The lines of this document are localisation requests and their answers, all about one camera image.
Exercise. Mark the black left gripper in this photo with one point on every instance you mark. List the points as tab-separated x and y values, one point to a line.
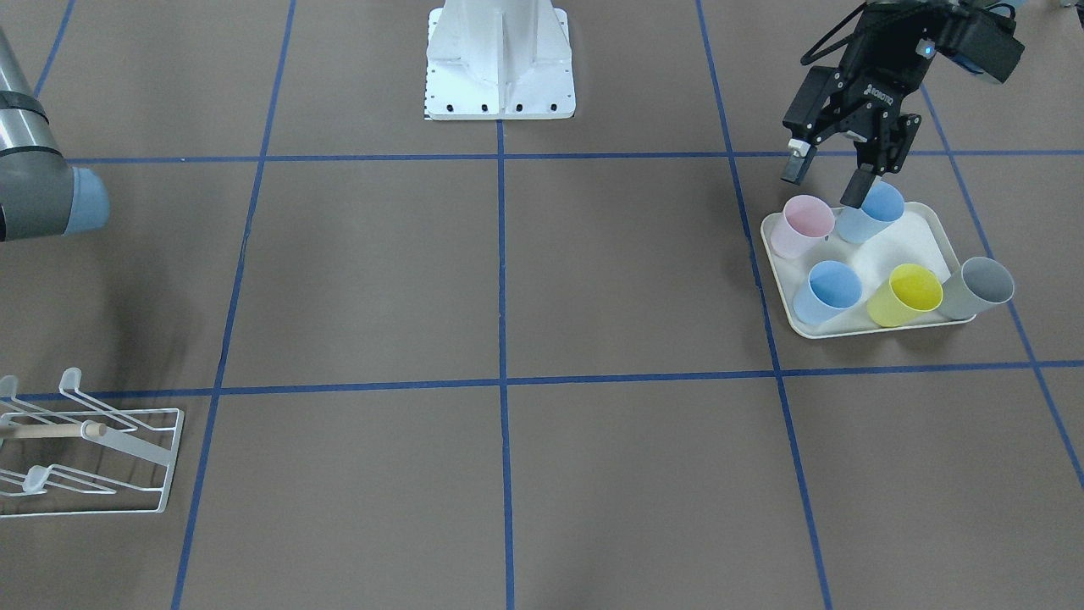
881	83

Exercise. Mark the pink plastic cup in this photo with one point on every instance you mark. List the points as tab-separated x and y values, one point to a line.
805	221

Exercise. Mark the light blue cup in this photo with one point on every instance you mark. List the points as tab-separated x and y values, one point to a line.
883	205
830	288

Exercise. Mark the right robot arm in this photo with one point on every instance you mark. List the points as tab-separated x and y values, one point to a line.
41	193

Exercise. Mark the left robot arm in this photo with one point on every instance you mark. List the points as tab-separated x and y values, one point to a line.
863	69

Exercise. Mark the yellow plastic cup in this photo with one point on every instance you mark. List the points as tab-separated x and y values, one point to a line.
910	291

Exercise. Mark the grey plastic cup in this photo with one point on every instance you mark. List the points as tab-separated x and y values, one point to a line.
980	284

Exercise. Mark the cream plastic tray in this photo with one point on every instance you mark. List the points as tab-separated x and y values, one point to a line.
919	238

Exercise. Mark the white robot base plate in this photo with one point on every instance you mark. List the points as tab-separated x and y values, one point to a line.
499	60

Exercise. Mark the white wire cup rack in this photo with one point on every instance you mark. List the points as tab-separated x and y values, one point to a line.
85	457

